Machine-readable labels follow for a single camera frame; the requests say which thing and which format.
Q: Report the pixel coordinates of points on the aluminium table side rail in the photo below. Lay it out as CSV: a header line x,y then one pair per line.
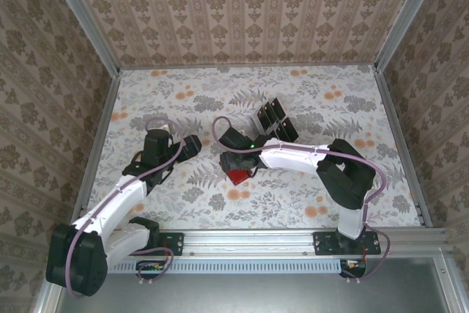
x,y
98,144
402,144

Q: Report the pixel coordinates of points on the red card holder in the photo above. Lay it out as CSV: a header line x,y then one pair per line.
x,y
240,179

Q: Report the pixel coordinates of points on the grey metal panel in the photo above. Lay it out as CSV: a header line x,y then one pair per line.
x,y
256,294

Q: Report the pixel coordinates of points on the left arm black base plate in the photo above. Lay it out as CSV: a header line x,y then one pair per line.
x,y
176,244

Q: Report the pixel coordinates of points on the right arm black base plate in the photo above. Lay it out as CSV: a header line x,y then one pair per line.
x,y
324,243

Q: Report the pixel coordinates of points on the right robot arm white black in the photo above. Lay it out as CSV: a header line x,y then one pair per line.
x,y
289,159

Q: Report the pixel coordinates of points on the aluminium table back rail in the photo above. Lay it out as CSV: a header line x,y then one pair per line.
x,y
249,67

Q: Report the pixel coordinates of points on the small controller board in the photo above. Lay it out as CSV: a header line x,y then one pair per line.
x,y
353,267
150,266

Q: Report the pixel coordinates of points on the aluminium frame post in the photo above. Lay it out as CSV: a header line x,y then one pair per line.
x,y
408,16
85,16

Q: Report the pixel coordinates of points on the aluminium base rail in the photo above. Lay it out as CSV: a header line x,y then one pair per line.
x,y
249,241

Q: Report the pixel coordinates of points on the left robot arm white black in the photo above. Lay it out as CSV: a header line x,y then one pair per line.
x,y
121,199

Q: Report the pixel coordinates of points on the aluminium front frame bar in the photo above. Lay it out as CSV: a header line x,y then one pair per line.
x,y
47,303
447,283

